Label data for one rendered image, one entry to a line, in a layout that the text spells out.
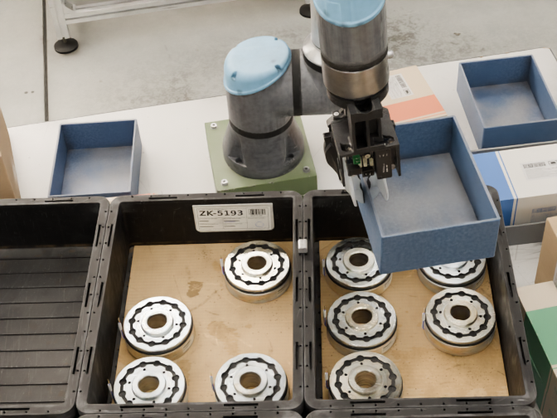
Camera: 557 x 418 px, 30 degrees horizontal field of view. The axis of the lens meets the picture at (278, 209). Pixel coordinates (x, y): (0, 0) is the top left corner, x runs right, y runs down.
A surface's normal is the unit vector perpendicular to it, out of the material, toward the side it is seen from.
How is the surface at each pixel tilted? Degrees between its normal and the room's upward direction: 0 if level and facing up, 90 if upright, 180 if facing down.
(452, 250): 90
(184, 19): 0
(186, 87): 0
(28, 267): 0
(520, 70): 90
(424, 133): 90
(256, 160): 75
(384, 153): 90
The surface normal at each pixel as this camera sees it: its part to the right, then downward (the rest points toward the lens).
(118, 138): 0.04, 0.72
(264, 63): -0.18, -0.66
